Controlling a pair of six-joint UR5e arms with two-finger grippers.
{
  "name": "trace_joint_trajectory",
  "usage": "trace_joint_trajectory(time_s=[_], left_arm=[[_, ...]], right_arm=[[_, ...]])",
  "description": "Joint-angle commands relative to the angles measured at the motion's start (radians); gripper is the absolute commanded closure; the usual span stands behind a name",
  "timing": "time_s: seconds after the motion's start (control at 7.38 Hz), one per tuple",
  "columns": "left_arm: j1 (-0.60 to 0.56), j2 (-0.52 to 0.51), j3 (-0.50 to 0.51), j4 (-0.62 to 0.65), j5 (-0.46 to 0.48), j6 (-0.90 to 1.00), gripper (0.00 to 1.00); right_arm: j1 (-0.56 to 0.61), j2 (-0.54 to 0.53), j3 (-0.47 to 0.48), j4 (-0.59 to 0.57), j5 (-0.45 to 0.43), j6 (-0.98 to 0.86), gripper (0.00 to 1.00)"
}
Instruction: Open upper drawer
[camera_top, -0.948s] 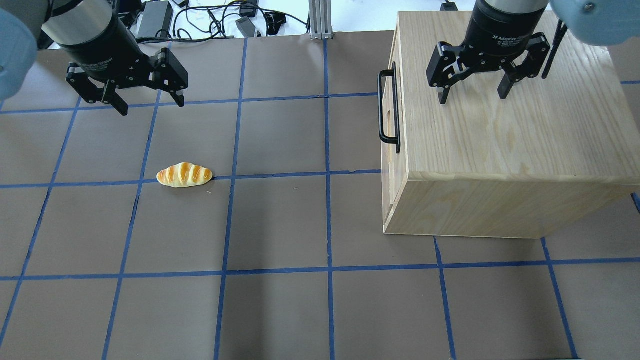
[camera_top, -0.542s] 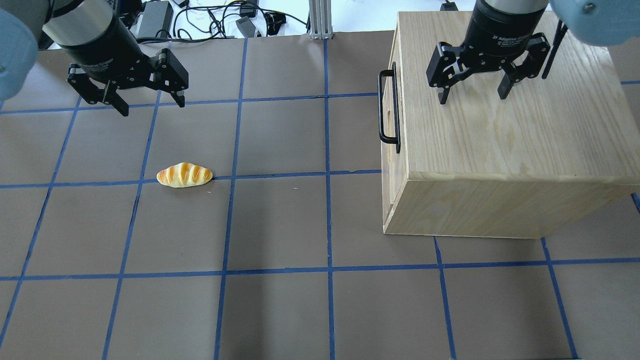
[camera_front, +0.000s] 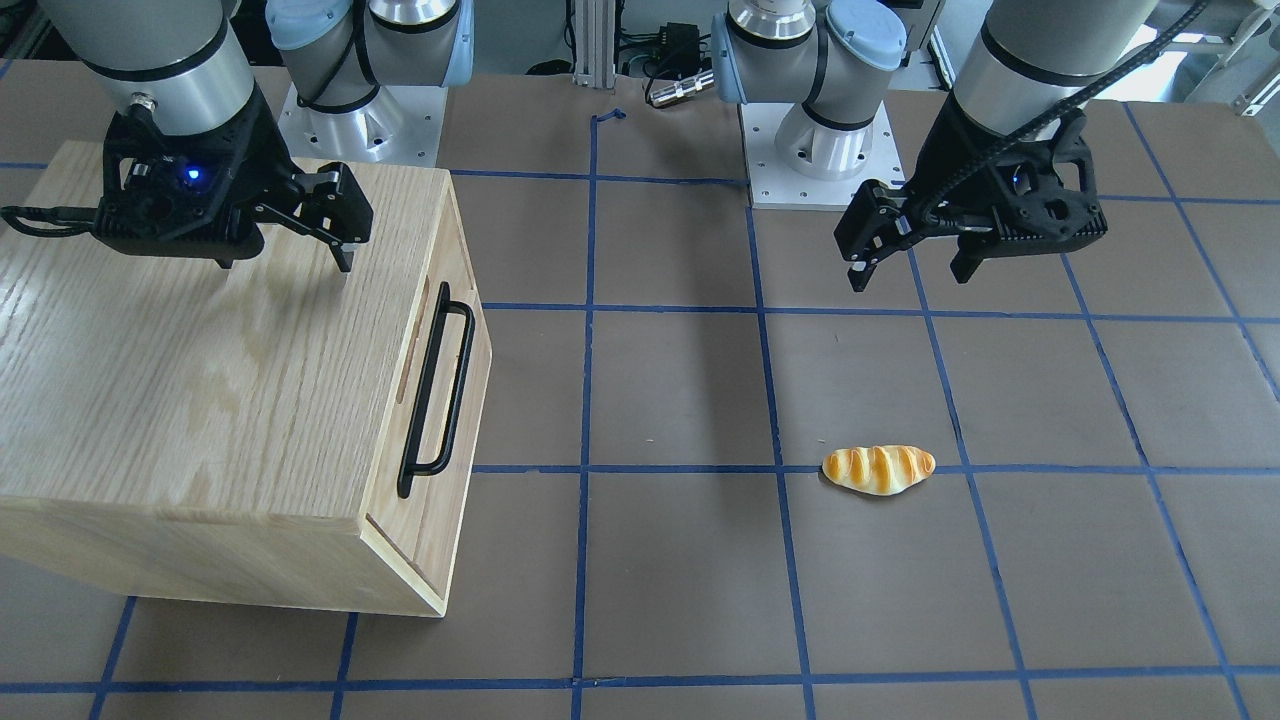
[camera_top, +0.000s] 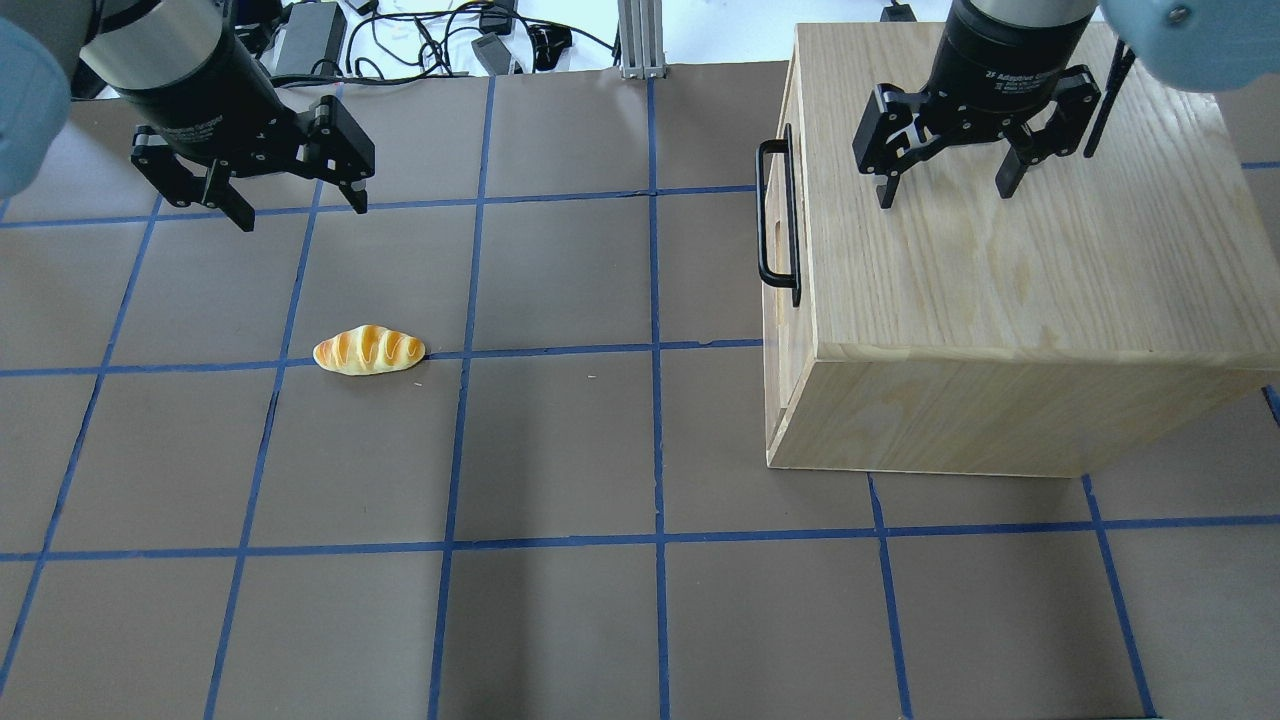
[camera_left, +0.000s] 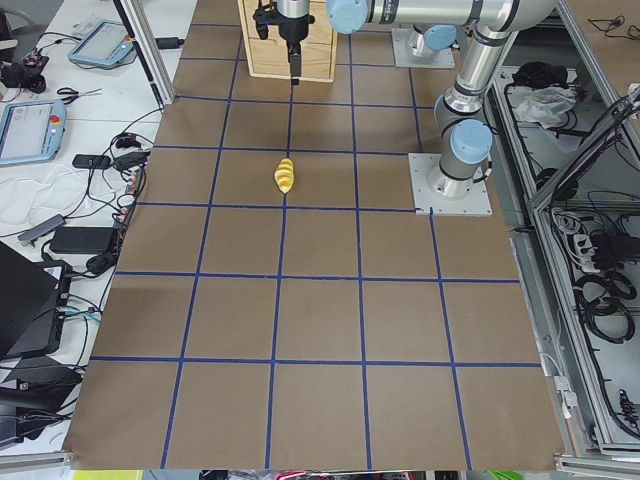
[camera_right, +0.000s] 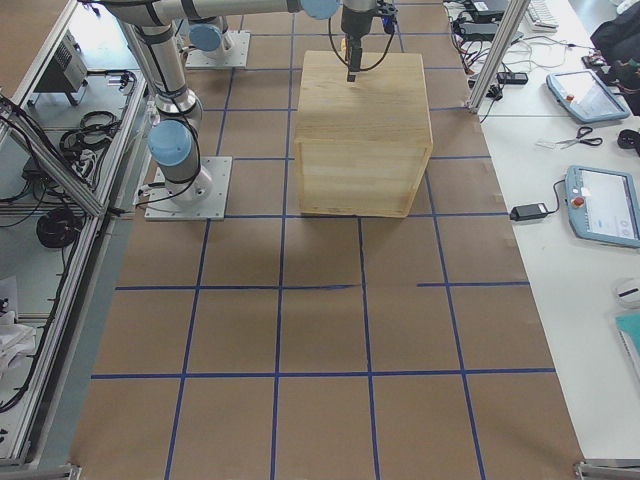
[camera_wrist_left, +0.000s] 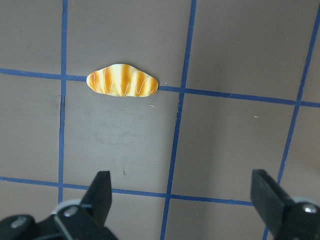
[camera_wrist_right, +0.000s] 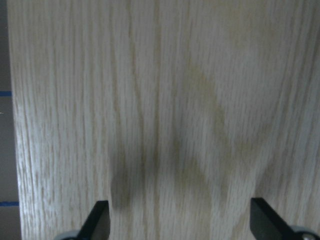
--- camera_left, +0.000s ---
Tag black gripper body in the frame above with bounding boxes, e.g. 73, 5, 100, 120
276, 0, 315, 44

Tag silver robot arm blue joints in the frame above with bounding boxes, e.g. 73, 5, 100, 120
326, 0, 556, 181

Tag wooden drawer cabinet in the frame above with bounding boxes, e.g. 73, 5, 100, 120
238, 1, 338, 83

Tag yellow toy croissant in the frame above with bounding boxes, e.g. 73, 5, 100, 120
274, 158, 295, 195

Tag upper blue teach pendant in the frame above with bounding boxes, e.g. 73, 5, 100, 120
67, 20, 134, 69

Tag blue teach pendant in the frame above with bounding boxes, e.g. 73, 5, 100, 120
67, 20, 134, 69
1, 99, 67, 166

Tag white crumpled cloth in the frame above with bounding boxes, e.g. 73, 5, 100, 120
514, 86, 577, 129

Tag lower blue teach pendant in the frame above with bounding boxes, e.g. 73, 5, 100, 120
1, 99, 67, 166

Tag black power adapter brick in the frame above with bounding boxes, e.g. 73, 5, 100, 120
50, 226, 115, 254

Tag grey usb hub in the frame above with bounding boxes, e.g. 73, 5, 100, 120
18, 214, 66, 245

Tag white power strip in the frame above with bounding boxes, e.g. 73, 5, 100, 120
572, 233, 599, 274

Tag black laptop computer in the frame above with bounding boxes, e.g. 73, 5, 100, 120
1, 244, 71, 360

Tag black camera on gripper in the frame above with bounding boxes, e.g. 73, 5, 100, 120
252, 0, 278, 40

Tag aluminium frame post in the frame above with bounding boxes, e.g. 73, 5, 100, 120
113, 0, 175, 109

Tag black handled scissors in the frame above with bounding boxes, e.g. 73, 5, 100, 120
56, 87, 102, 105

